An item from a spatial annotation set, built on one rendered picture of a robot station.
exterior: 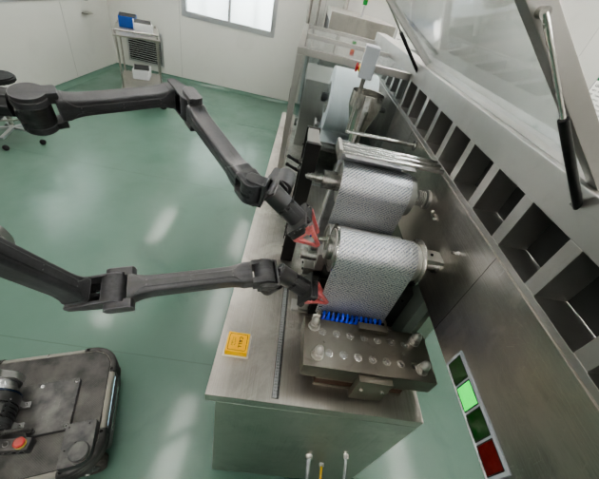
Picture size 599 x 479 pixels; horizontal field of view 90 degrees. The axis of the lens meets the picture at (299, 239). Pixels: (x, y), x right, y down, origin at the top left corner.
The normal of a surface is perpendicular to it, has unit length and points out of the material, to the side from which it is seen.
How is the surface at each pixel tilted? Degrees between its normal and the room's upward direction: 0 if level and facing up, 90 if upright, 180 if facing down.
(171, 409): 0
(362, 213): 92
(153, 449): 0
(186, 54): 90
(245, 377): 0
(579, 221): 90
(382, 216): 92
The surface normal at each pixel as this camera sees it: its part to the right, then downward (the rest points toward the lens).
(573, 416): -0.98, -0.18
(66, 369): 0.20, -0.75
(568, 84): -0.04, 0.64
